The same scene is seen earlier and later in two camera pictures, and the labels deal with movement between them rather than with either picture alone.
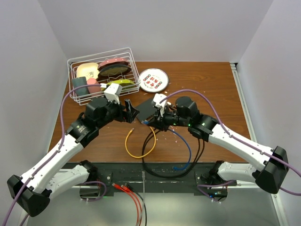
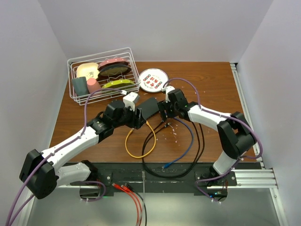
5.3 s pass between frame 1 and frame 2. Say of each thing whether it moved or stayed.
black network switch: stayed
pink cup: stayed
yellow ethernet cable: stayed
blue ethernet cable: moved
